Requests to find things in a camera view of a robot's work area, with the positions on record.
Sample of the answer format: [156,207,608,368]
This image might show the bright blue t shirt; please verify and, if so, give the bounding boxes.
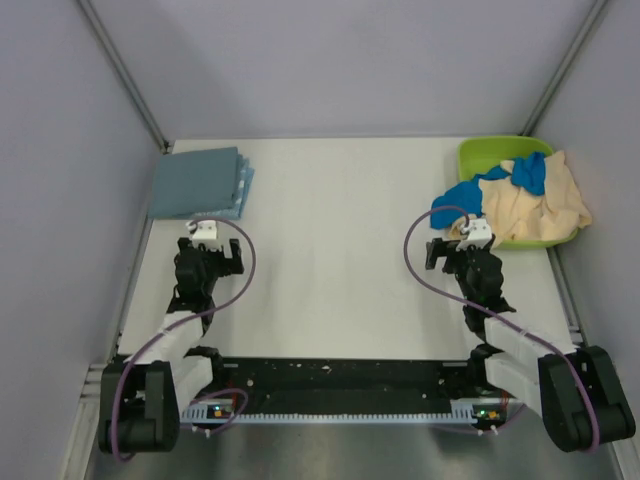
[430,151,546,232]

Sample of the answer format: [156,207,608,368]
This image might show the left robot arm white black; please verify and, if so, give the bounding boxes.
[98,237,244,458]

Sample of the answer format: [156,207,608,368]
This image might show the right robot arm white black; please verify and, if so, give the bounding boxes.
[425,238,636,452]

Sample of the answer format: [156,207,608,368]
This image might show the peach t shirt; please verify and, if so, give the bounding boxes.
[431,151,592,244]

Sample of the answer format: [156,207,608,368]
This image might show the folded grey-blue t shirt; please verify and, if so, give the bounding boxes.
[148,147,243,219]

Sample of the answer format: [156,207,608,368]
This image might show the green plastic bin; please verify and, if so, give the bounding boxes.
[458,136,581,249]

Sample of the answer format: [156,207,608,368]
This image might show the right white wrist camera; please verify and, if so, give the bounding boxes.
[459,218,493,243]

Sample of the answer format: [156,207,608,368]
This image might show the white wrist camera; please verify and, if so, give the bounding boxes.
[186,220,218,244]
[459,218,493,243]

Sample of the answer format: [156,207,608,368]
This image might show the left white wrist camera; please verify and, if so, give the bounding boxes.
[186,220,218,244]

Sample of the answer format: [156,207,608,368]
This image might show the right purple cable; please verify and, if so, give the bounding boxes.
[403,208,601,455]

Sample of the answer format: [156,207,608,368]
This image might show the purple cable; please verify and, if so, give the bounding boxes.
[112,215,259,461]
[403,208,601,455]

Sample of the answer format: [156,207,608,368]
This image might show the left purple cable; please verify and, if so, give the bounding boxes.
[112,215,259,461]

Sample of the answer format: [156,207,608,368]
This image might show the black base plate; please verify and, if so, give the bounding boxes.
[194,354,498,414]

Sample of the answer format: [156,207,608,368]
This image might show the light blue cable duct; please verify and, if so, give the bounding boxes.
[180,399,478,428]

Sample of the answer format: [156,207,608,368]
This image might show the aluminium frame rail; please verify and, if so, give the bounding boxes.
[80,362,125,402]

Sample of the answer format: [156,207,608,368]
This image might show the right aluminium corner post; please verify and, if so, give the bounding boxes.
[518,0,612,137]

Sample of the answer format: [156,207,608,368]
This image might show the aluminium corner post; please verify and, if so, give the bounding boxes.
[518,0,612,137]
[75,0,170,154]

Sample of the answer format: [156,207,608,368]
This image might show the left aluminium corner post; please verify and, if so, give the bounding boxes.
[75,0,170,154]

